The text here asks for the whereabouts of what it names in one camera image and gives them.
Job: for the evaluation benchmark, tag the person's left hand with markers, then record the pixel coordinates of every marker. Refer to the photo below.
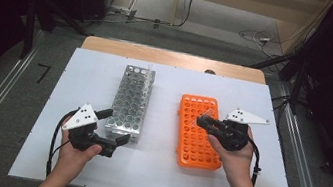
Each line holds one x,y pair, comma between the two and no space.
74,161

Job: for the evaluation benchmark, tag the white board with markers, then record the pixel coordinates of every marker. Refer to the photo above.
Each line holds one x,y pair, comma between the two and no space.
151,178

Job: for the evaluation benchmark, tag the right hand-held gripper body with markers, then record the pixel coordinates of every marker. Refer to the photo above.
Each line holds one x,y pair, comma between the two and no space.
235,135

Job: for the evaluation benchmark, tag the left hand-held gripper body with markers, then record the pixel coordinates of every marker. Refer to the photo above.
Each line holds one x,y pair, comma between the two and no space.
81,118

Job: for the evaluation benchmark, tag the wooden table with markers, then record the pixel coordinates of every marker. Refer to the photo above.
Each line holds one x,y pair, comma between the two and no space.
173,58

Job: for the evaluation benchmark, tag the orange plastic test tube rack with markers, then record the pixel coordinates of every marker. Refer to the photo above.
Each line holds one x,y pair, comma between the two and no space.
196,149

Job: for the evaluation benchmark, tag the black metal stand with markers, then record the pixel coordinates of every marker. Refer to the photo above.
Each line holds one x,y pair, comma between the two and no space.
296,80
29,28

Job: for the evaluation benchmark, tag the person's right hand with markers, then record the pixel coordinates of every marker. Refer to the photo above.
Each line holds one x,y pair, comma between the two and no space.
237,167

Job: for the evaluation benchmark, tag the dark round table grommet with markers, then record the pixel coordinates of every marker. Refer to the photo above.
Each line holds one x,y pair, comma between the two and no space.
210,71

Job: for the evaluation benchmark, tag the clear test tube rack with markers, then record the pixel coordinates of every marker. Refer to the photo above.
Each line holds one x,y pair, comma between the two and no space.
129,104

